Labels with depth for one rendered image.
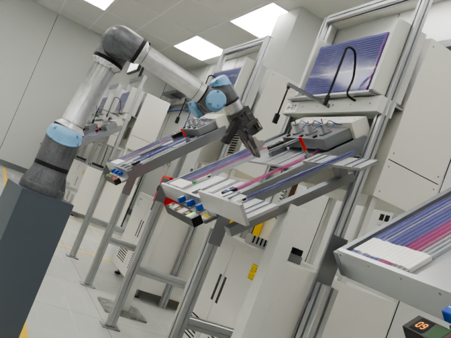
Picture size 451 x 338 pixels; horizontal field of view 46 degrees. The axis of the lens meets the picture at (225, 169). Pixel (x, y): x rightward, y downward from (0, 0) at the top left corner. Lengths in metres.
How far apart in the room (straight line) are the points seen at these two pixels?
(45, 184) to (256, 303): 0.77
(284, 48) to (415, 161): 3.49
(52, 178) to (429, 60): 1.60
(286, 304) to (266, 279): 0.45
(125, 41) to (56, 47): 8.85
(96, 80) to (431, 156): 1.44
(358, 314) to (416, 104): 0.92
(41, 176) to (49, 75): 8.87
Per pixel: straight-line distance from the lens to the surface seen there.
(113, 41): 1.92
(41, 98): 10.63
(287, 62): 5.71
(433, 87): 2.48
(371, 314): 2.42
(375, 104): 2.25
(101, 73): 2.00
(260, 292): 1.73
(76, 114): 1.98
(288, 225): 1.73
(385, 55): 2.30
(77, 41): 10.79
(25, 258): 1.84
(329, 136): 2.19
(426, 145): 2.46
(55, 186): 1.83
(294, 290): 2.17
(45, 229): 1.83
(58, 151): 1.83
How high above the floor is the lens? 0.71
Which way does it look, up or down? 4 degrees up
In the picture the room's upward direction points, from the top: 22 degrees clockwise
